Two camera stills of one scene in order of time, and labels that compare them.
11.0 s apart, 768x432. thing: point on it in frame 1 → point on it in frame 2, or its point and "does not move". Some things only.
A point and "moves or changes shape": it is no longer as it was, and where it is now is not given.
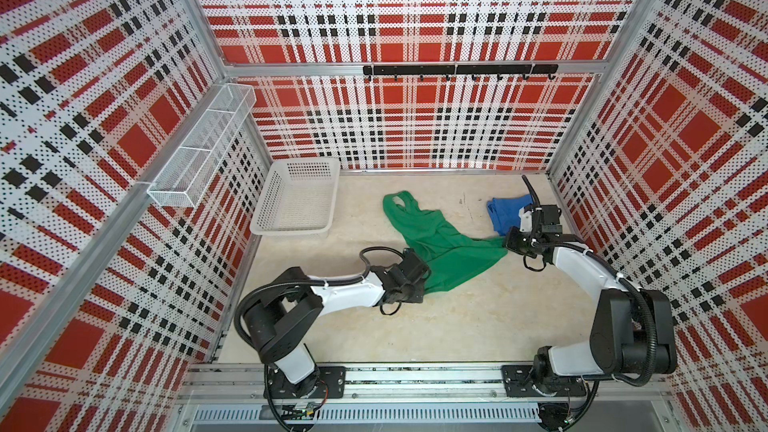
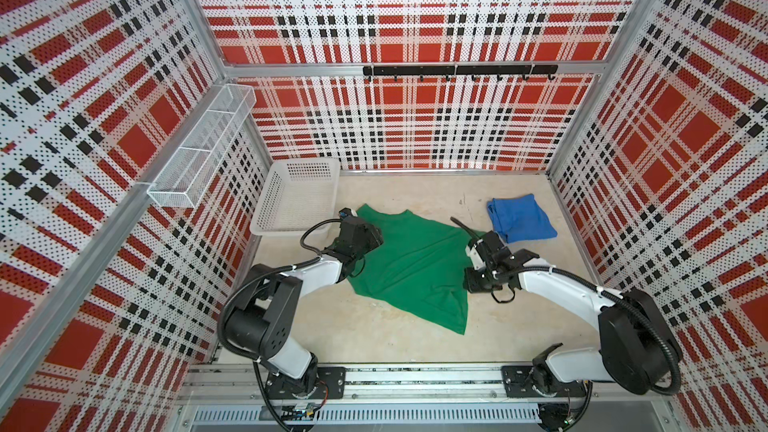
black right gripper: x=509 y=240 → x=471 y=284
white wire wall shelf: x=189 y=173 does not move
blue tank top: x=504 y=211 does not move
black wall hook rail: x=463 y=69 does not move
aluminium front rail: x=607 y=381 does not move
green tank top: x=452 y=255 moves or changes shape
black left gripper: x=417 y=292 → x=374 y=236
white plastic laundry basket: x=298 y=197 does not move
